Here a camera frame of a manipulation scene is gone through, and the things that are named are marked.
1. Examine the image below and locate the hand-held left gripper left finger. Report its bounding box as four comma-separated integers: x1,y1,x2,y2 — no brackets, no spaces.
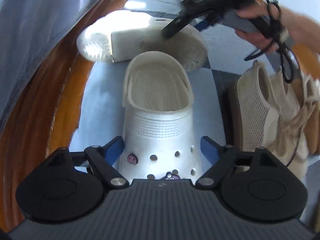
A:
46,136,129,189

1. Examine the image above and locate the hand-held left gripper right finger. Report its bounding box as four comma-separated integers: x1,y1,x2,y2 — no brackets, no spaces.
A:
195,136,285,189

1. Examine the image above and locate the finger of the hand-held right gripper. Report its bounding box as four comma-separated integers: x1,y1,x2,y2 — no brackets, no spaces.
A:
162,12,208,40
196,19,213,32

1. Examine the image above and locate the white clog with purple charms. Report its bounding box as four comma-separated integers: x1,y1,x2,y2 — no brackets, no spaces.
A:
122,51,203,180

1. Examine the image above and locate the plain white clog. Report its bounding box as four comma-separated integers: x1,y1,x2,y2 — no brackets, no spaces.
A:
76,10,209,73

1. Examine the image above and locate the beige mesh sneaker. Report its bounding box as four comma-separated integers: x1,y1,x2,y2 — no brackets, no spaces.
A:
270,67,320,155
226,61,309,180

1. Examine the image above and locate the person's right forearm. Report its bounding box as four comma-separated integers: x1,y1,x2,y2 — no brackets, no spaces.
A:
279,5,320,52

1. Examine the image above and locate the person's right hand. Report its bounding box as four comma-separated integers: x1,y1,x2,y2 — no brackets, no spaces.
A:
234,3,292,53

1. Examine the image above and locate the orange and grey bed sheet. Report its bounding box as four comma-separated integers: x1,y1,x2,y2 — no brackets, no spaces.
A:
0,0,95,130

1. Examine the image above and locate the black cable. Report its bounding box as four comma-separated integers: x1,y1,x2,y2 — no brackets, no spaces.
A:
244,0,297,83

